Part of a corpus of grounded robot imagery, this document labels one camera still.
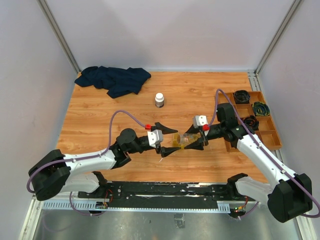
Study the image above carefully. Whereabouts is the yellow translucent pill organizer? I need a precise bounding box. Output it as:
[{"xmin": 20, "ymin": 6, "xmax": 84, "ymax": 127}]
[{"xmin": 172, "ymin": 132, "xmax": 186, "ymax": 149}]

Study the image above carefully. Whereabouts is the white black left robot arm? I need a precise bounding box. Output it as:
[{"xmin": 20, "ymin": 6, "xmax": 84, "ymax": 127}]
[{"xmin": 26, "ymin": 122, "xmax": 179, "ymax": 201}]

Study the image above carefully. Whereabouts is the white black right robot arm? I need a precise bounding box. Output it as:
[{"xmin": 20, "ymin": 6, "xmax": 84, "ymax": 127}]
[{"xmin": 186, "ymin": 103, "xmax": 313, "ymax": 223}]

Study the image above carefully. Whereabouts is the white capped pill bottle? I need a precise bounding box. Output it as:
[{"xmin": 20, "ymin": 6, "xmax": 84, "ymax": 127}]
[{"xmin": 154, "ymin": 92, "xmax": 165, "ymax": 108}]

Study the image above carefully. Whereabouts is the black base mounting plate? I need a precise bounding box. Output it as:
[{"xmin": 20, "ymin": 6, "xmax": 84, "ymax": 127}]
[{"xmin": 77, "ymin": 181, "xmax": 246, "ymax": 206}]

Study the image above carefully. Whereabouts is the blue yellow rolled tie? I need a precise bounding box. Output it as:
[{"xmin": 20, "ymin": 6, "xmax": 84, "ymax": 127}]
[{"xmin": 252, "ymin": 101, "xmax": 270, "ymax": 117}]

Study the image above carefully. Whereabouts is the brown wooden compartment tray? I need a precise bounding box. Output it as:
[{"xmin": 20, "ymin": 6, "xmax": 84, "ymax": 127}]
[{"xmin": 226, "ymin": 91, "xmax": 282, "ymax": 151}]

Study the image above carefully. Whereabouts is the dark navy crumpled cloth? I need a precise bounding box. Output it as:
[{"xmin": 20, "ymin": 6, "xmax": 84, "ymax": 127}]
[{"xmin": 74, "ymin": 66, "xmax": 152, "ymax": 99}]

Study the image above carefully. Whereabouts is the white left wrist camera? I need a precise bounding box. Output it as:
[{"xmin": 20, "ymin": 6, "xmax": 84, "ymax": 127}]
[{"xmin": 147, "ymin": 129, "xmax": 164, "ymax": 148}]

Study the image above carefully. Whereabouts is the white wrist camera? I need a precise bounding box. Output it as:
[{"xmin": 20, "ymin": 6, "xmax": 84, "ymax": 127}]
[
  {"xmin": 147, "ymin": 129, "xmax": 164, "ymax": 148},
  {"xmin": 192, "ymin": 115, "xmax": 208, "ymax": 129}
]

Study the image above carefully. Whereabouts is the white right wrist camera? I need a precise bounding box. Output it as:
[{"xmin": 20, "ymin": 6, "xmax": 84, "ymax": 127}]
[{"xmin": 192, "ymin": 115, "xmax": 208, "ymax": 129}]

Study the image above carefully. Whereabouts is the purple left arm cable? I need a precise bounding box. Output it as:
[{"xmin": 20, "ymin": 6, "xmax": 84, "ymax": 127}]
[{"xmin": 26, "ymin": 110, "xmax": 152, "ymax": 217}]

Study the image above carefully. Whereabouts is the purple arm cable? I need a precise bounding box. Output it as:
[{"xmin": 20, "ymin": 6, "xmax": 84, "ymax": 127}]
[
  {"xmin": 202, "ymin": 88, "xmax": 320, "ymax": 218},
  {"xmin": 26, "ymin": 110, "xmax": 152, "ymax": 217}
]

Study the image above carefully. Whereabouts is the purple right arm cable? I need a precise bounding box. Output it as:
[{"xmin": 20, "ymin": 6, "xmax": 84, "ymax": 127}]
[{"xmin": 202, "ymin": 88, "xmax": 320, "ymax": 218}]

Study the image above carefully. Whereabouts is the white slotted cable duct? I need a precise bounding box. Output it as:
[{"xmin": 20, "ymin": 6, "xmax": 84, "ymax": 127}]
[{"xmin": 41, "ymin": 201, "xmax": 231, "ymax": 215}]

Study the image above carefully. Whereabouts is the right aluminium frame post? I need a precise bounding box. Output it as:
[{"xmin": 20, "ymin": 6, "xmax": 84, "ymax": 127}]
[{"xmin": 254, "ymin": 0, "xmax": 304, "ymax": 76}]

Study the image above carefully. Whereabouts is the aluminium frame post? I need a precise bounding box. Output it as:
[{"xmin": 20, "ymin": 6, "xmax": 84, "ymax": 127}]
[
  {"xmin": 254, "ymin": 0, "xmax": 304, "ymax": 76},
  {"xmin": 36, "ymin": 0, "xmax": 81, "ymax": 73}
]

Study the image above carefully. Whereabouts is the left aluminium frame post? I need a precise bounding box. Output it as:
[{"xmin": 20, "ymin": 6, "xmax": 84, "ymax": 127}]
[{"xmin": 36, "ymin": 0, "xmax": 81, "ymax": 73}]

